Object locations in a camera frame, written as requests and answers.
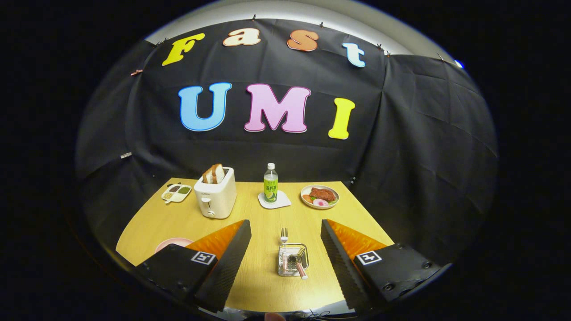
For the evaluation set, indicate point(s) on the green label drink bottle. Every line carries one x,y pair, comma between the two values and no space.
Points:
271,189

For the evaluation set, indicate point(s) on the plate of toy food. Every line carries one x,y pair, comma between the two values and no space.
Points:
320,196

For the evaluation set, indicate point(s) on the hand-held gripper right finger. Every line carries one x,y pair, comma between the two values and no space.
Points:
345,274

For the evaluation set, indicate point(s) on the white toaster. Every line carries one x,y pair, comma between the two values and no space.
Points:
216,200

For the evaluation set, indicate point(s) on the toast bread slice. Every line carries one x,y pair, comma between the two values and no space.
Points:
220,173
208,175

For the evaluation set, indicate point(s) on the white square coaster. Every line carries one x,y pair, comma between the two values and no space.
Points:
283,204

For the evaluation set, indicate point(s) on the white divided condiment tray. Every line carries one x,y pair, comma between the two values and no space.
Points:
176,193

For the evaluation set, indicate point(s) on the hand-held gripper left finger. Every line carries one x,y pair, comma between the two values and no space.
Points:
225,269

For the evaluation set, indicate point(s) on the pink round plate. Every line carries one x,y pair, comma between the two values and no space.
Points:
171,243

